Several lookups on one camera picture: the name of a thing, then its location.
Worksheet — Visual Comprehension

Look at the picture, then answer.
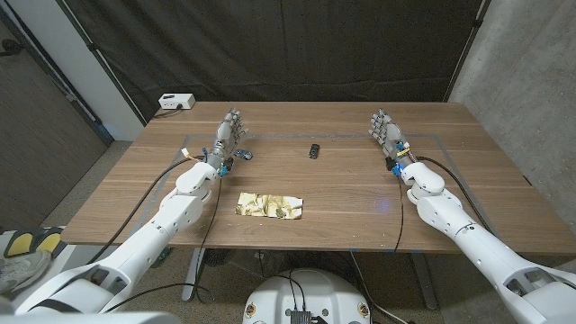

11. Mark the grey table leg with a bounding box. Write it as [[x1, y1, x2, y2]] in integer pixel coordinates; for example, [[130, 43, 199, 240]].
[[181, 247, 206, 302], [409, 252, 438, 311]]

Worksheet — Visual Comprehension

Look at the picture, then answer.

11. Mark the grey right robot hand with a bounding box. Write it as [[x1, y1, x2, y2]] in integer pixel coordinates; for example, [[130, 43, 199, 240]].
[[367, 107, 413, 167]]

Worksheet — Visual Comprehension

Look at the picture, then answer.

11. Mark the black curtain backdrop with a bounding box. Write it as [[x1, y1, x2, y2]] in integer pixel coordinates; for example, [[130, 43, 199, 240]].
[[62, 0, 485, 122]]

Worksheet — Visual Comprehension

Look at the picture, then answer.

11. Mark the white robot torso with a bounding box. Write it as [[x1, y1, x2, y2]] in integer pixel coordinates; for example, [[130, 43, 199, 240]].
[[242, 268, 373, 324]]

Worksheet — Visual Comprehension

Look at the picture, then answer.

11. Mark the yellow black foot pedal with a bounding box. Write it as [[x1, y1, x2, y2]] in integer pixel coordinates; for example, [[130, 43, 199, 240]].
[[3, 229, 35, 258], [34, 227, 64, 254]]

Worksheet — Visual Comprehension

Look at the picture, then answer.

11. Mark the thin black cable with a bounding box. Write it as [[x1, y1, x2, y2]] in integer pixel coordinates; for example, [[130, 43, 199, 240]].
[[195, 177, 223, 303], [393, 175, 405, 254]]

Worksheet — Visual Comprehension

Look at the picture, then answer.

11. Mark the thick black cable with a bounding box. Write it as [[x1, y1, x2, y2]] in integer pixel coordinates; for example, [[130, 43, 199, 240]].
[[87, 155, 206, 266], [416, 156, 492, 234]]

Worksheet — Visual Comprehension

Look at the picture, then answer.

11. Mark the gold foil envelope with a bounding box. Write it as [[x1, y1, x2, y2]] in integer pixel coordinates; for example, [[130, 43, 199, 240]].
[[235, 192, 304, 221]]

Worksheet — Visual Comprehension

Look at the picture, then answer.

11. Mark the grey sneaker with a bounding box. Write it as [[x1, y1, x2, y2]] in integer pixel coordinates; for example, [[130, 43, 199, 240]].
[[0, 250, 53, 296]]

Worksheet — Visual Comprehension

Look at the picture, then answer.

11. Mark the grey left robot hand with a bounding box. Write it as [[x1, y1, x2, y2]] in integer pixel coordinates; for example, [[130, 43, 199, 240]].
[[207, 107, 249, 170]]

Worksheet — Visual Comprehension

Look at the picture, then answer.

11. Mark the black backdrop pole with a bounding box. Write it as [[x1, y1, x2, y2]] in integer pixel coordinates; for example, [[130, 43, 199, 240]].
[[444, 0, 491, 103], [56, 0, 148, 126]]

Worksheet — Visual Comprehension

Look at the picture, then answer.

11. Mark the white power strip box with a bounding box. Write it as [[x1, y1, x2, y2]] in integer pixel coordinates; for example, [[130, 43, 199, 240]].
[[157, 93, 196, 111]]

